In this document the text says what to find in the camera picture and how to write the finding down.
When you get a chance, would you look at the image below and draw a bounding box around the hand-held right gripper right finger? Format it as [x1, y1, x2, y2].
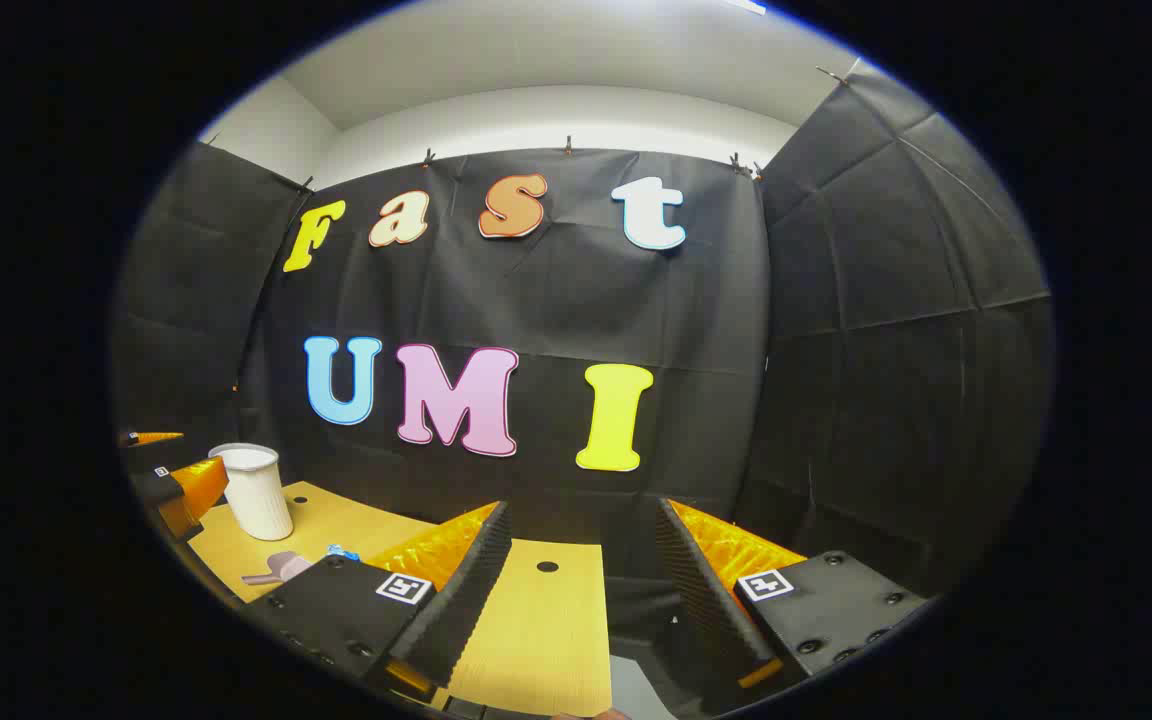
[654, 496, 930, 716]

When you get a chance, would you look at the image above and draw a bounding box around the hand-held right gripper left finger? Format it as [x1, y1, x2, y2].
[239, 499, 515, 701]

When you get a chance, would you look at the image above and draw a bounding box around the small grey dustpan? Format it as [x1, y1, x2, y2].
[241, 551, 316, 588]

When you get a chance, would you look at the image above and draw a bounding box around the white ribbed garbage bin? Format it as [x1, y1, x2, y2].
[207, 442, 295, 542]

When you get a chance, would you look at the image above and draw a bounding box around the wooden desktop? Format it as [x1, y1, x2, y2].
[186, 480, 613, 713]

